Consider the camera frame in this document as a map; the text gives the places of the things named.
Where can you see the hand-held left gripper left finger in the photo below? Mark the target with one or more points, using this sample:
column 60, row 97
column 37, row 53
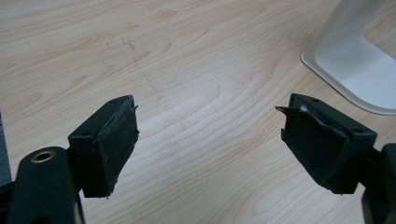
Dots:
column 106, row 149

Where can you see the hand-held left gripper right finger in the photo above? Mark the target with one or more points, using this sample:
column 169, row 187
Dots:
column 323, row 146

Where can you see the white plastic stand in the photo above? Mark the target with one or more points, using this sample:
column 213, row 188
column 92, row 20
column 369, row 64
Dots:
column 351, row 59

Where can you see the dark grey object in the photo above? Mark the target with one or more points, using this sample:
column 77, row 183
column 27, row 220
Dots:
column 3, row 158

